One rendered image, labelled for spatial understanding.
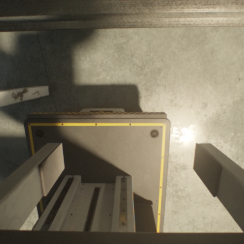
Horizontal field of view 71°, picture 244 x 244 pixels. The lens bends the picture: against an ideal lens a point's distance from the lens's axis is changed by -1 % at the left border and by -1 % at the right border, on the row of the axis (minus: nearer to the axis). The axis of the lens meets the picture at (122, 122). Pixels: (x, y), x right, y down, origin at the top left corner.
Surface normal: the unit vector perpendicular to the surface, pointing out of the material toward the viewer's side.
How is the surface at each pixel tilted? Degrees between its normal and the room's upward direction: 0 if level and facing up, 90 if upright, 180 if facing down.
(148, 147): 0
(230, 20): 0
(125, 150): 0
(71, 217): 90
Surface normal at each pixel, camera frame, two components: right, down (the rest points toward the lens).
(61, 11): -0.02, 0.25
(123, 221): 0.00, -0.97
